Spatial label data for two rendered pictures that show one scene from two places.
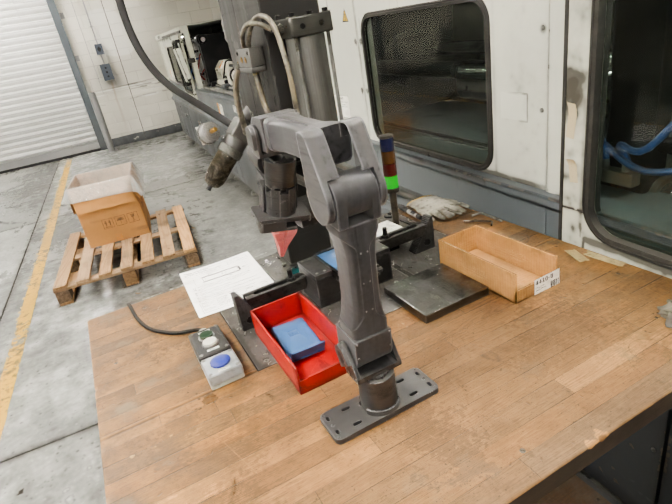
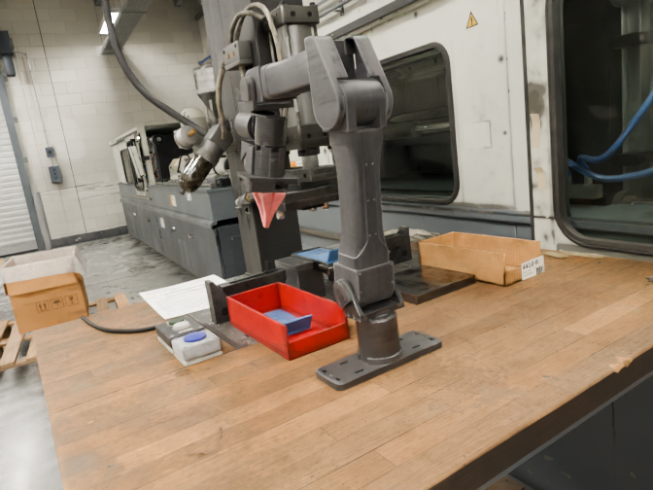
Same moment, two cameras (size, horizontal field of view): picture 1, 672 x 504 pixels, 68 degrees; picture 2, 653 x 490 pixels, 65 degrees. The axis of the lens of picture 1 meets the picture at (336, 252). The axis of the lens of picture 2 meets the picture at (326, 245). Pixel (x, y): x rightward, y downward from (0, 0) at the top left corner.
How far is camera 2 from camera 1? 0.30 m
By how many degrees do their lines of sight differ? 15
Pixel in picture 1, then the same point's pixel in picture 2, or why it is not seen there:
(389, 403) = (393, 349)
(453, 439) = (468, 376)
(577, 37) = (534, 54)
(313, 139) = (323, 41)
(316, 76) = not seen: hidden behind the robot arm
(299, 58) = (288, 43)
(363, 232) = (369, 140)
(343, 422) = (343, 371)
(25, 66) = not seen: outside the picture
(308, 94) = not seen: hidden behind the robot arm
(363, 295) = (367, 215)
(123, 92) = (69, 193)
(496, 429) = (513, 366)
